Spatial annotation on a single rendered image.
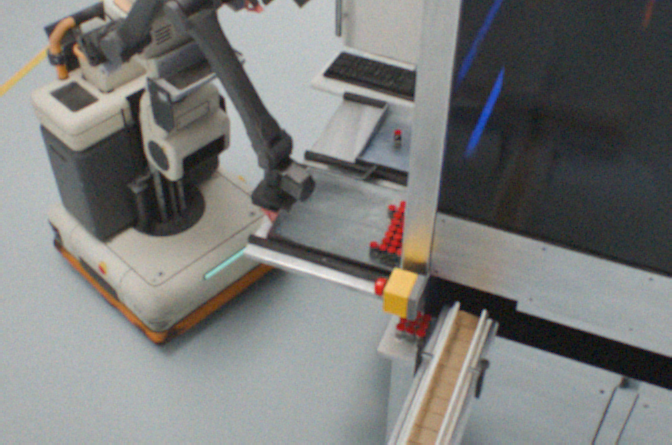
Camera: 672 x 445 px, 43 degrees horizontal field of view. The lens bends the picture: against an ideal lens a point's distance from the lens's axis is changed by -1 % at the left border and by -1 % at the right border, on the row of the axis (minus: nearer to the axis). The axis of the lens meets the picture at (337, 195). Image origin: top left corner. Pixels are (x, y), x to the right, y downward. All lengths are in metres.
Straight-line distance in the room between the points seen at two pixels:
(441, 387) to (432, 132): 0.53
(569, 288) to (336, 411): 1.26
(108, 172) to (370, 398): 1.12
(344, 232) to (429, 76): 0.70
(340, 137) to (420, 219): 0.69
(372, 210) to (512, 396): 0.57
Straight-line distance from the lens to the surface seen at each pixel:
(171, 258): 2.93
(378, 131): 2.42
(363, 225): 2.15
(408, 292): 1.81
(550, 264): 1.75
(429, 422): 1.75
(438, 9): 1.46
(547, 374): 2.02
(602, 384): 2.01
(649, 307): 1.79
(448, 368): 1.83
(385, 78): 2.71
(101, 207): 2.91
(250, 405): 2.88
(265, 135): 1.90
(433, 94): 1.55
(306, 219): 2.16
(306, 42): 4.37
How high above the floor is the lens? 2.42
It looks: 44 degrees down
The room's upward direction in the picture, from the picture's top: straight up
